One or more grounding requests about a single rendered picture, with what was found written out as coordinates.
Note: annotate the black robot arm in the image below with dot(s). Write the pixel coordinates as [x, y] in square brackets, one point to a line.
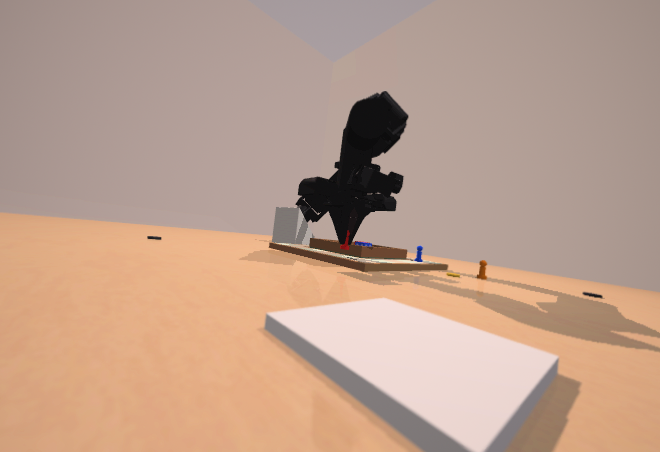
[374, 125]

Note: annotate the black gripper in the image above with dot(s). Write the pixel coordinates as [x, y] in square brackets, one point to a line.
[347, 204]

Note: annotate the orange pawn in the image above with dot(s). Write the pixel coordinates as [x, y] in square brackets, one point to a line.
[482, 270]

